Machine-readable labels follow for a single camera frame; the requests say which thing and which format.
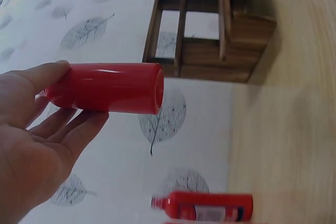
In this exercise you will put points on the person's left hand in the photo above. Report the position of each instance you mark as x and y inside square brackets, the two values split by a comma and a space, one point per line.
[29, 142]

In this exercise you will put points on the red plastic cylinder cap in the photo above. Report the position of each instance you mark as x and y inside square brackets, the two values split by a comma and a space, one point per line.
[110, 87]

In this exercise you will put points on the red plastic bottle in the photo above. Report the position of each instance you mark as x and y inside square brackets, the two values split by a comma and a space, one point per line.
[210, 207]

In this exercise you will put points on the dark wooden shelf rack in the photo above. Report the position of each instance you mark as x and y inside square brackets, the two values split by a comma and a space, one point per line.
[210, 53]

